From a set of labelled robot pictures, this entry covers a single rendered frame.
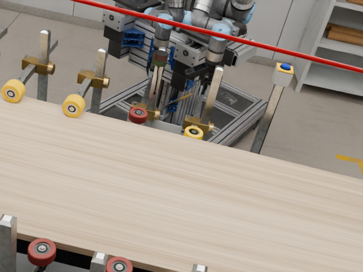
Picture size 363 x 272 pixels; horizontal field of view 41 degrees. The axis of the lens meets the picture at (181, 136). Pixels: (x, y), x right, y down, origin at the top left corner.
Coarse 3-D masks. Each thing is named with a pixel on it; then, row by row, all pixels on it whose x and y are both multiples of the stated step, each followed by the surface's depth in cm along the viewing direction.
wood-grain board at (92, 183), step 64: (0, 128) 183; (64, 128) 192; (128, 128) 200; (0, 192) 157; (64, 192) 163; (128, 192) 170; (192, 192) 177; (256, 192) 184; (320, 192) 193; (128, 256) 147; (192, 256) 152; (256, 256) 158; (320, 256) 164
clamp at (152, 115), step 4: (140, 104) 223; (144, 104) 224; (144, 108) 221; (156, 108) 223; (148, 112) 220; (152, 112) 220; (156, 112) 221; (148, 116) 222; (152, 116) 221; (156, 116) 221; (152, 120) 223
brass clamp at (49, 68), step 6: (24, 60) 214; (30, 60) 214; (36, 60) 215; (24, 66) 215; (36, 66) 214; (42, 66) 214; (48, 66) 215; (54, 66) 217; (36, 72) 216; (42, 72) 216; (48, 72) 215
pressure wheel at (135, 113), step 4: (132, 108) 212; (136, 108) 213; (140, 108) 213; (132, 112) 210; (136, 112) 210; (140, 112) 211; (144, 112) 211; (132, 116) 208; (136, 116) 208; (140, 116) 208; (144, 116) 209; (132, 120) 209; (136, 120) 208; (140, 120) 209; (144, 120) 210
